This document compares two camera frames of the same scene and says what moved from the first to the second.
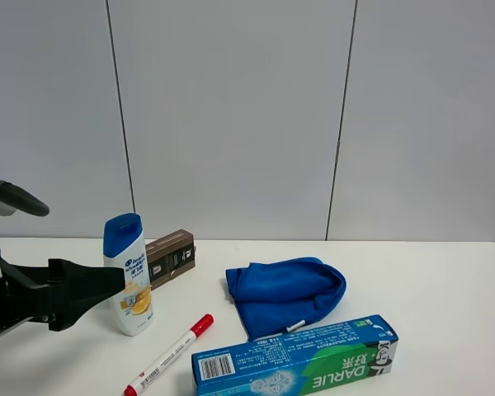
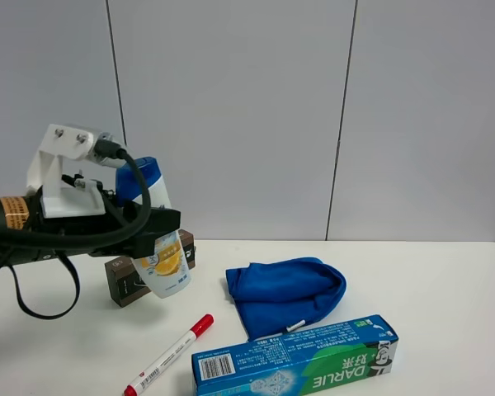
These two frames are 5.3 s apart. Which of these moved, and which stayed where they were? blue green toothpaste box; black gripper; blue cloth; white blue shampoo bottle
Moved: white blue shampoo bottle; black gripper
Stayed: blue green toothpaste box; blue cloth
